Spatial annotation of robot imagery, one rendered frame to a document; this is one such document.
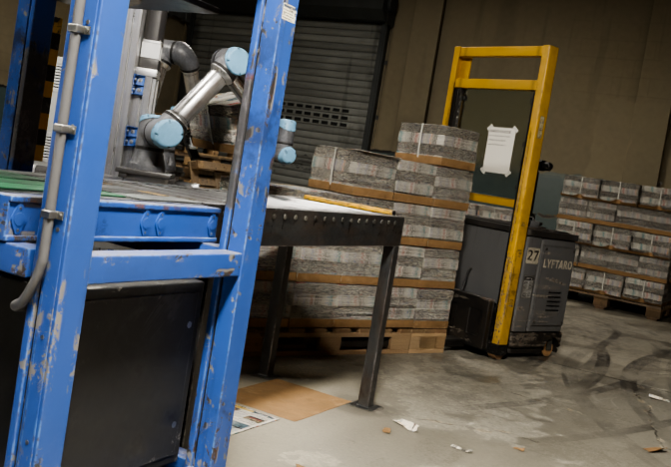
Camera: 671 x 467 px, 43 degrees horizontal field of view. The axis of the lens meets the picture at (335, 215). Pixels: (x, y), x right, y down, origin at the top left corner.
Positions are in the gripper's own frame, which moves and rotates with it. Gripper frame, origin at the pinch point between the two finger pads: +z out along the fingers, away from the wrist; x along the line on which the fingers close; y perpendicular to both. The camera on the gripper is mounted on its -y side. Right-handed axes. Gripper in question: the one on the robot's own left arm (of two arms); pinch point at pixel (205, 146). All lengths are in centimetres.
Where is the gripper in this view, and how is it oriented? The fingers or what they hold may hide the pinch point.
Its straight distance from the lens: 426.3
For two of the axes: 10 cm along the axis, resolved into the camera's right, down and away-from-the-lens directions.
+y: -1.3, -9.4, -3.1
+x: 7.4, -2.9, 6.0
